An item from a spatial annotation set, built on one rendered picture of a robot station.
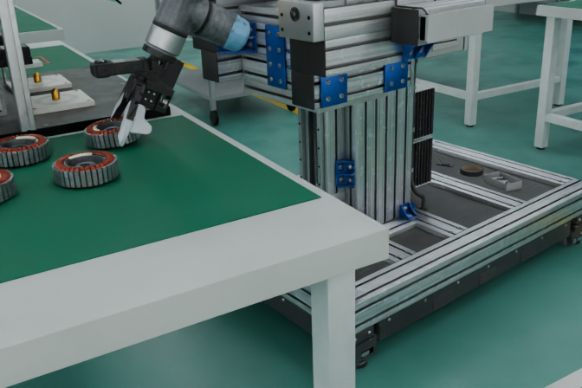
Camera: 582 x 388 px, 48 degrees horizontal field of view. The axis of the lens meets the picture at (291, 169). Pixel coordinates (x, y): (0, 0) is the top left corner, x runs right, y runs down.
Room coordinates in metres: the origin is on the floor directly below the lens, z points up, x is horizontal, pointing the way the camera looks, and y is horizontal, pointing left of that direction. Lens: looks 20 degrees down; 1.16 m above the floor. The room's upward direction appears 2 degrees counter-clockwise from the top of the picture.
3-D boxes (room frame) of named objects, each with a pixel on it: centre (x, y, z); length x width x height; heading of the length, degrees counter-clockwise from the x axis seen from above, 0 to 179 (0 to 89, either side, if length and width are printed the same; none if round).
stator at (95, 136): (1.30, 0.37, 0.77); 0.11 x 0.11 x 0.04
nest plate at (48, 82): (1.78, 0.69, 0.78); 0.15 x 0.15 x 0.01; 30
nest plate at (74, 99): (1.57, 0.57, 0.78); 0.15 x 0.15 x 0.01; 30
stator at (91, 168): (1.09, 0.36, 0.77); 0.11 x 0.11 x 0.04
